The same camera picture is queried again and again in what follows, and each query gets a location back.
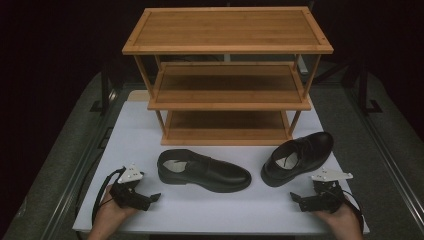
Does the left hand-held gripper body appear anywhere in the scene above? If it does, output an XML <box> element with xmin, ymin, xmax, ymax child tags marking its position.
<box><xmin>109</xmin><ymin>163</ymin><xmax>153</xmax><ymax>212</ymax></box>

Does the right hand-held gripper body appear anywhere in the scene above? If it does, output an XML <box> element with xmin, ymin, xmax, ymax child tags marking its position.
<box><xmin>299</xmin><ymin>167</ymin><xmax>354</xmax><ymax>213</ymax></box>

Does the black lace-up leather shoe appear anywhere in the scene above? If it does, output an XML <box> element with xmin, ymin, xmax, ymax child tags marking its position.
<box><xmin>260</xmin><ymin>131</ymin><xmax>335</xmax><ymax>188</ymax></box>

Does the black slip-on leather shoe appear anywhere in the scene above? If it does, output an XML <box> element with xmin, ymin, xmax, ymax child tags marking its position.
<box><xmin>156</xmin><ymin>148</ymin><xmax>252</xmax><ymax>194</ymax></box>

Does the wooden three-tier shoe rack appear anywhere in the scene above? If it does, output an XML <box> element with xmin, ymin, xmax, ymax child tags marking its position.
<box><xmin>121</xmin><ymin>6</ymin><xmax>334</xmax><ymax>147</ymax></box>

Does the person's left hand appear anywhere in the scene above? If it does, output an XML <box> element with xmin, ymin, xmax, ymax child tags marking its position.
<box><xmin>87</xmin><ymin>185</ymin><xmax>138</xmax><ymax>240</ymax></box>

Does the person's right hand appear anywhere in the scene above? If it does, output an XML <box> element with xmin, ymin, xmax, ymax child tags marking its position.
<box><xmin>314</xmin><ymin>196</ymin><xmax>364</xmax><ymax>240</ymax></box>

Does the white table mat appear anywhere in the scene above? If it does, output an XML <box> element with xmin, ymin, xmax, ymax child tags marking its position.
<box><xmin>72</xmin><ymin>99</ymin><xmax>370</xmax><ymax>235</ymax></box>

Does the black metal stand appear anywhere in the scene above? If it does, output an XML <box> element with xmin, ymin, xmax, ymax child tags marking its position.
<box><xmin>357</xmin><ymin>63</ymin><xmax>384</xmax><ymax>116</ymax></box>
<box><xmin>89</xmin><ymin>63</ymin><xmax>116</xmax><ymax>116</ymax></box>

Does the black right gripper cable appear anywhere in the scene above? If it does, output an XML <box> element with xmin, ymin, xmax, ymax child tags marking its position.
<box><xmin>342</xmin><ymin>189</ymin><xmax>365</xmax><ymax>234</ymax></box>

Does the metal frame rail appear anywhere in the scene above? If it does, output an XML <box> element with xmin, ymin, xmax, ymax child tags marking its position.
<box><xmin>39</xmin><ymin>89</ymin><xmax>129</xmax><ymax>240</ymax></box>
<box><xmin>344</xmin><ymin>88</ymin><xmax>424</xmax><ymax>228</ymax></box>

